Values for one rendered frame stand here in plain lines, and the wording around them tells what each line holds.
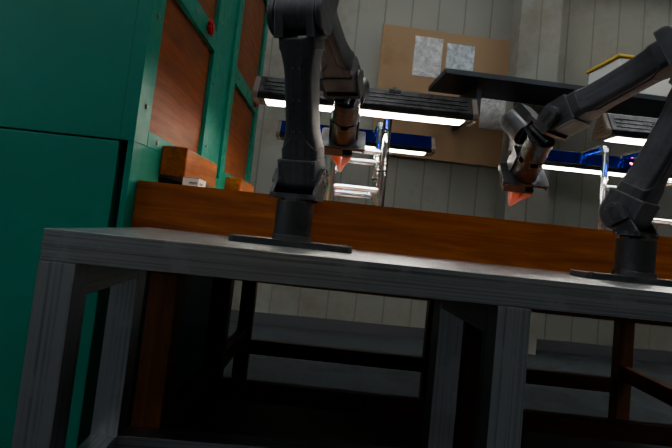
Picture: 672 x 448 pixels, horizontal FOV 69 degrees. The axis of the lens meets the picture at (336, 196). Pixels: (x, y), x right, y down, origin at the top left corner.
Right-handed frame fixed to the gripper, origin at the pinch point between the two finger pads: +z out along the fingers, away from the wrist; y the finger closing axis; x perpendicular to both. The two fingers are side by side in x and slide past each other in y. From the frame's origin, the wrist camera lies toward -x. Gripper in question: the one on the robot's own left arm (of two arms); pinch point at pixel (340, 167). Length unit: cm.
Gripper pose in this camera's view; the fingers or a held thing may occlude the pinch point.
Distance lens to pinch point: 119.6
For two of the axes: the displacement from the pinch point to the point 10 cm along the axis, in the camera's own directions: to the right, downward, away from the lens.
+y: -9.9, -1.1, 0.0
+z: -0.7, 6.9, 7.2
